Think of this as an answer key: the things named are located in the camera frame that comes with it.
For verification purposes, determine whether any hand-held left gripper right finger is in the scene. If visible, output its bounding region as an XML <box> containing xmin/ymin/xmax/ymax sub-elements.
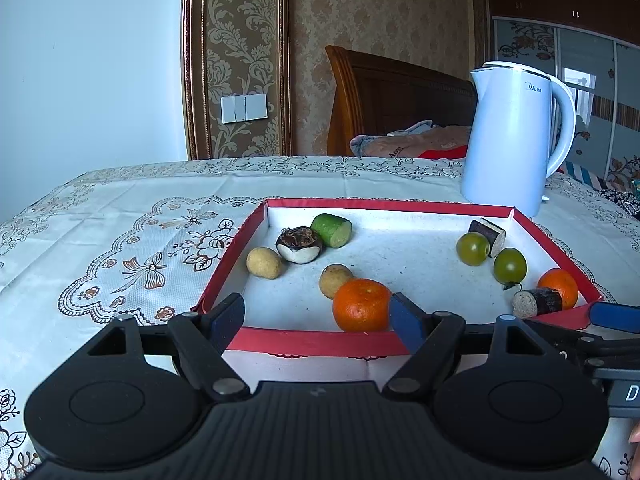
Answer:
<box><xmin>382</xmin><ymin>292</ymin><xmax>546</xmax><ymax>402</ymax></box>

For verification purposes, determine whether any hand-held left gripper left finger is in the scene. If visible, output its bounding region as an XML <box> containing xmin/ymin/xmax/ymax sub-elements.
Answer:
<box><xmin>85</xmin><ymin>292</ymin><xmax>251</xmax><ymax>403</ymax></box>

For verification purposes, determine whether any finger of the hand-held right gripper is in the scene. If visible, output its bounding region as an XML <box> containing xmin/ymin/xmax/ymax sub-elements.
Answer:
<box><xmin>524</xmin><ymin>320</ymin><xmax>640</xmax><ymax>362</ymax></box>
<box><xmin>588</xmin><ymin>302</ymin><xmax>640</xmax><ymax>335</ymax></box>

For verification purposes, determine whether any large orange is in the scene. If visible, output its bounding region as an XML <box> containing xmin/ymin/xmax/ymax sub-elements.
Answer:
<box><xmin>332</xmin><ymin>279</ymin><xmax>392</xmax><ymax>333</ymax></box>

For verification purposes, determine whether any dark eggplant piece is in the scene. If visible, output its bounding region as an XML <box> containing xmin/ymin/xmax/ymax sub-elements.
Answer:
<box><xmin>468</xmin><ymin>218</ymin><xmax>506</xmax><ymax>257</ymax></box>
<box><xmin>512</xmin><ymin>287</ymin><xmax>564</xmax><ymax>319</ymax></box>

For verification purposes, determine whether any small orange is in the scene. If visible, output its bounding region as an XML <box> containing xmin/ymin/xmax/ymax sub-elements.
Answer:
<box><xmin>538</xmin><ymin>268</ymin><xmax>579</xmax><ymax>309</ymax></box>

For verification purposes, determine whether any red cardboard tray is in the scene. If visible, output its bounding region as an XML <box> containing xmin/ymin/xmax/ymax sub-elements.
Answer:
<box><xmin>192</xmin><ymin>199</ymin><xmax>609</xmax><ymax>359</ymax></box>

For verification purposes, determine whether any small yellow potato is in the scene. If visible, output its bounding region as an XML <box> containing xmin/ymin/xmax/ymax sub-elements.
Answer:
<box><xmin>246</xmin><ymin>247</ymin><xmax>284</xmax><ymax>280</ymax></box>
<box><xmin>319</xmin><ymin>264</ymin><xmax>355</xmax><ymax>300</ymax></box>

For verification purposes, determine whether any green tomato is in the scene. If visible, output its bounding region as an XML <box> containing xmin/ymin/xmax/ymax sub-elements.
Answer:
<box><xmin>456</xmin><ymin>232</ymin><xmax>491</xmax><ymax>267</ymax></box>
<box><xmin>493</xmin><ymin>248</ymin><xmax>528</xmax><ymax>284</ymax></box>

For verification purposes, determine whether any brown taro piece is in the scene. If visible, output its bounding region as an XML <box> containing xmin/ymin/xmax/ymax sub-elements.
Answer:
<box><xmin>276</xmin><ymin>226</ymin><xmax>323</xmax><ymax>265</ymax></box>

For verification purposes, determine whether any green cucumber piece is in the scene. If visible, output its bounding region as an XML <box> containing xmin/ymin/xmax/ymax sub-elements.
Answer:
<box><xmin>310</xmin><ymin>213</ymin><xmax>352</xmax><ymax>249</ymax></box>

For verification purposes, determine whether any white floral tablecloth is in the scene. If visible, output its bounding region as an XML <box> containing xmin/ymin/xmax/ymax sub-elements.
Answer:
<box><xmin>0</xmin><ymin>155</ymin><xmax>640</xmax><ymax>480</ymax></box>

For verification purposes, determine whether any red cloth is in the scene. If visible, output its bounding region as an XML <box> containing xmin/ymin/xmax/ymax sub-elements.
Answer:
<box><xmin>417</xmin><ymin>144</ymin><xmax>468</xmax><ymax>161</ymax></box>

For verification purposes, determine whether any pink blanket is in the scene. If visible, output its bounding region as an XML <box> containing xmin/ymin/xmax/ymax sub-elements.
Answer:
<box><xmin>348</xmin><ymin>120</ymin><xmax>472</xmax><ymax>159</ymax></box>

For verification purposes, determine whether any white electric kettle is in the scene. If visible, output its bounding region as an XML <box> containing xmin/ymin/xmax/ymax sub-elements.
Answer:
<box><xmin>460</xmin><ymin>61</ymin><xmax>577</xmax><ymax>218</ymax></box>

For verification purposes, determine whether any floral sliding wardrobe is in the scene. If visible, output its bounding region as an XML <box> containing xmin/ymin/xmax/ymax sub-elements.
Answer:
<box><xmin>492</xmin><ymin>17</ymin><xmax>640</xmax><ymax>196</ymax></box>

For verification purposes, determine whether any wooden chair with clothes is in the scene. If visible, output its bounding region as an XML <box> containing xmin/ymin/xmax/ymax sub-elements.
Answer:
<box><xmin>325</xmin><ymin>45</ymin><xmax>478</xmax><ymax>157</ymax></box>

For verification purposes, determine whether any white wall switch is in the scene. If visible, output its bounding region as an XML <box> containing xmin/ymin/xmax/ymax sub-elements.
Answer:
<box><xmin>221</xmin><ymin>92</ymin><xmax>267</xmax><ymax>124</ymax></box>

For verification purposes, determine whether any gilded wall moulding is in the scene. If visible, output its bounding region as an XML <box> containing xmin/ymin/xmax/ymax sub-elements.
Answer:
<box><xmin>181</xmin><ymin>0</ymin><xmax>293</xmax><ymax>161</ymax></box>

